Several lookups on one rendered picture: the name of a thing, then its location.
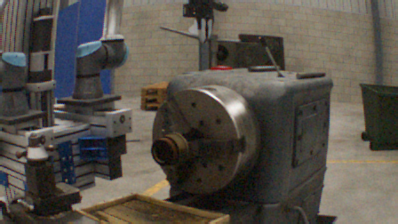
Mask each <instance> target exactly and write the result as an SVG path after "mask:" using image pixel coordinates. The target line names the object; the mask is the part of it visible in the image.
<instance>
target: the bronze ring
mask: <svg viewBox="0 0 398 224"><path fill-rule="evenodd" d="M187 142H188V140H187V139H186V138H184V137H183V136H182V135H181V134H179V133H177V132H170V133H168V134H167V135H165V136H163V137H161V138H160V139H159V140H155V141H154V142H153V143H154V144H153V145H152V147H151V154H152V157H153V159H154V161H155V162H156V163H157V164H159V165H161V166H172V165H180V164H184V163H185V162H186V161H187V159H188V156H189V146H188V144H187Z"/></svg>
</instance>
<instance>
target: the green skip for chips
mask: <svg viewBox="0 0 398 224"><path fill-rule="evenodd" d="M360 86H361V87H362V104H363V115H364V121H365V125H364V126H365V132H362V140H363V141H370V145H369V148H370V149H371V151H380V150H396V149H398V87H397V86H392V85H379V84H360Z"/></svg>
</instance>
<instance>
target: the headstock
mask: <svg viewBox="0 0 398 224"><path fill-rule="evenodd" d="M280 72H281V73H282V74H283V75H284V76H285V77H277V76H278V73H277V71H271V72H263V71H261V72H248V69H247V68H239V69H237V70H228V71H219V72H214V71H206V73H194V74H185V75H177V76H175V77H173V78H172V80H171V81H170V82H169V84H168V86H167V100H168V99H170V98H171V97H172V96H173V93H175V92H178V91H181V90H185V89H191V88H197V87H204V86H210V85H217V86H224V87H226V88H228V89H231V90H233V91H235V92H237V93H238V94H240V95H241V96H242V97H243V98H245V99H246V101H247V102H248V103H249V104H250V105H251V107H252V109H253V112H254V114H255V116H256V118H257V120H258V122H259V128H260V133H261V138H260V151H259V157H258V160H257V162H256V163H255V165H254V167H253V169H252V170H251V171H250V172H249V173H248V174H247V175H246V176H245V177H244V178H242V179H241V180H239V181H237V182H235V183H234V184H232V185H230V186H228V187H226V188H222V190H217V191H215V192H212V193H210V194H207V195H211V196H222V197H225V198H234V199H236V200H243V201H251V202H255V203H256V202H258V203H262V204H263V203H265V204H278V203H280V202H281V201H282V200H283V199H285V198H286V197H287V196H288V192H290V191H291V190H292V189H294V188H295V187H296V186H297V185H299V184H300V183H301V182H303V181H304V180H306V179H308V178H309V177H311V175H313V174H314V173H315V172H317V171H318V170H319V169H321V168H322V167H323V166H324V165H325V164H326V163H327V150H328V145H329V131H330V90H331V89H332V87H333V82H332V79H331V78H330V77H329V76H320V77H311V78H307V79H305V78H301V79H297V78H296V73H295V72H290V71H280ZM272 78H273V79H272ZM254 79H258V80H254ZM264 79H269V80H264ZM281 79H282V81H277V80H281ZM267 152H268V153H267ZM245 191H246V192H245ZM263 197H264V198H263ZM269 198H270V199H269Z"/></svg>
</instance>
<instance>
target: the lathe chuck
mask: <svg viewBox="0 0 398 224"><path fill-rule="evenodd" d="M205 88H210V89H213V90H215V91H209V90H205ZM173 96H174V98H175V100H176V101H177V103H178V104H179V107H180V109H181V111H182V113H183V115H184V117H185V118H186V120H187V122H188V124H189V126H190V127H191V128H195V129H197V130H195V131H194V132H192V133H190V134H189V135H188V136H185V137H184V138H186V139H187V140H188V141H191V140H197V139H198V134H199V131H200V132H201V133H202V134H203V136H204V138H217V139H241V138H242V136H243V152H239V153H233V154H230V155H227V156H215V155H211V156H200V158H198V159H194V160H193V161H192V163H191V165H190V167H189V169H188V171H187V175H186V177H185V179H184V180H183V184H182V187H181V189H183V190H185V191H187V192H190V193H194V194H200V195H204V194H210V193H212V192H215V191H217V190H221V189H222V188H226V187H228V186H230V185H232V184H234V183H235V182H237V181H238V180H239V179H241V178H242V176H243V175H244V174H245V173H246V172H247V171H248V169H249V167H250V165H251V161H252V159H253V156H254V153H255V150H256V137H255V132H254V128H253V124H252V120H251V117H250V115H249V113H248V111H247V109H246V108H245V107H244V105H243V104H242V103H241V101H239V100H238V99H237V98H236V97H235V96H234V95H233V94H231V93H230V92H227V91H225V90H223V89H220V88H218V87H213V86H204V87H197V88H191V89H185V90H181V91H178V92H175V93H173ZM163 120H164V118H163V115H162V114H161V112H160V110H159V109H158V110H157V112H156V114H155V119H154V122H153V127H152V142H154V141H155V140H159V139H160V138H161V137H163V135H162V132H163V131H165V130H164V128H163V125H162V121H163ZM238 176H239V178H238V179H237V180H235V181H234V182H232V181H233V180H234V179H236V178H237V177H238Z"/></svg>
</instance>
